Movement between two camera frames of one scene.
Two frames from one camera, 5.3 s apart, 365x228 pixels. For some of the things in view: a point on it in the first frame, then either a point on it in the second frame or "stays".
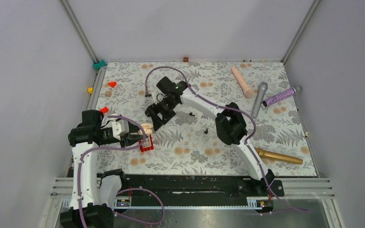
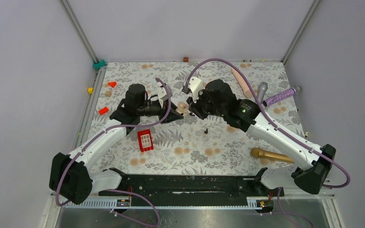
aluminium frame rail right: (314, 4) stays
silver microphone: (262, 87) stays
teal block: (97, 65) stays
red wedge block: (112, 84) stays
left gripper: (131, 137) -> (172, 116)
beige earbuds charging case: (147, 128) -> (183, 106)
